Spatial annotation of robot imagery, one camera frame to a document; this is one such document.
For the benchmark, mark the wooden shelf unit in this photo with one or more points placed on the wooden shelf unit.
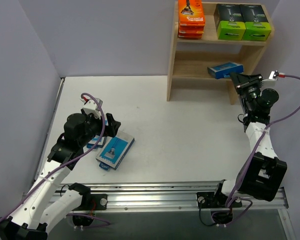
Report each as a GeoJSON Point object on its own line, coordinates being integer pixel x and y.
{"type": "Point", "coordinates": [189, 68]}

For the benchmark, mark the harry's razor box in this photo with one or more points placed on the harry's razor box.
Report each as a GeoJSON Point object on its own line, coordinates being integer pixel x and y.
{"type": "Point", "coordinates": [114, 151]}
{"type": "Point", "coordinates": [100, 144]}
{"type": "Point", "coordinates": [223, 71]}

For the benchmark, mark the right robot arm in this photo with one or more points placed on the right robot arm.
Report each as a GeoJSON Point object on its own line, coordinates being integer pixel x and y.
{"type": "Point", "coordinates": [261, 175]}

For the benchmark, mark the aluminium rail base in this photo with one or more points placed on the aluminium rail base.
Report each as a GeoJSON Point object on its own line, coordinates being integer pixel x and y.
{"type": "Point", "coordinates": [152, 197]}

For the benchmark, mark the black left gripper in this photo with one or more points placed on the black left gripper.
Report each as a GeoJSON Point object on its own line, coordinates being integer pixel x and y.
{"type": "Point", "coordinates": [109, 124]}

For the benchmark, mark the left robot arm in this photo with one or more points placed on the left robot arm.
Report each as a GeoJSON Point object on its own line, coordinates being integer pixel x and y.
{"type": "Point", "coordinates": [24, 223]}

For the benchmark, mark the orange Gillette Fusion5 box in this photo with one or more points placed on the orange Gillette Fusion5 box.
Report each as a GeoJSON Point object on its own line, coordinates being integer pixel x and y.
{"type": "Point", "coordinates": [191, 30]}

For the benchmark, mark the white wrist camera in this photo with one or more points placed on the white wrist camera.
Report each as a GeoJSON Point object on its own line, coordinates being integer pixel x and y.
{"type": "Point", "coordinates": [90, 107]}
{"type": "Point", "coordinates": [274, 76]}

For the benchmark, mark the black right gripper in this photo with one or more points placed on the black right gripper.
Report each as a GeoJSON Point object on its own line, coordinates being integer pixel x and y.
{"type": "Point", "coordinates": [248, 82]}

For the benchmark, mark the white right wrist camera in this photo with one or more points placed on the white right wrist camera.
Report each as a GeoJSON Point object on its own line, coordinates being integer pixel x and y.
{"type": "Point", "coordinates": [274, 76]}

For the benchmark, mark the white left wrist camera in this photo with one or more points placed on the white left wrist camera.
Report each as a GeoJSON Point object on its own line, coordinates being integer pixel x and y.
{"type": "Point", "coordinates": [90, 107]}

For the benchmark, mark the orange styler box back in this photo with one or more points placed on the orange styler box back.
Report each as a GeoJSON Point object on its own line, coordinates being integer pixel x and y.
{"type": "Point", "coordinates": [191, 13]}

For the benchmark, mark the orange styler box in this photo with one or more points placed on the orange styler box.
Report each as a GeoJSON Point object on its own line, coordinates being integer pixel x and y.
{"type": "Point", "coordinates": [191, 13]}
{"type": "Point", "coordinates": [190, 36]}

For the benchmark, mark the black green GilletteLabs box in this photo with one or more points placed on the black green GilletteLabs box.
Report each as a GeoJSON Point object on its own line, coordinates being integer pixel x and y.
{"type": "Point", "coordinates": [257, 26]}
{"type": "Point", "coordinates": [229, 22]}

